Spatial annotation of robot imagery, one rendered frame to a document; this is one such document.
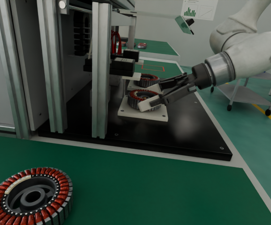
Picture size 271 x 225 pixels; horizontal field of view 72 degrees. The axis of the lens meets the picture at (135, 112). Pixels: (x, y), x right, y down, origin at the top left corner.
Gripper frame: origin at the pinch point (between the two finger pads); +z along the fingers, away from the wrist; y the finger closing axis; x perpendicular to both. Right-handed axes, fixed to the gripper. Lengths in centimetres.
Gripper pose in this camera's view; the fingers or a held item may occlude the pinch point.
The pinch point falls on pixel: (145, 98)
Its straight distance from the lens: 61.2
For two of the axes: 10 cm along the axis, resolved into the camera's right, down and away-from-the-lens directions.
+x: -4.1, -8.4, -3.6
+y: 0.8, -4.2, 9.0
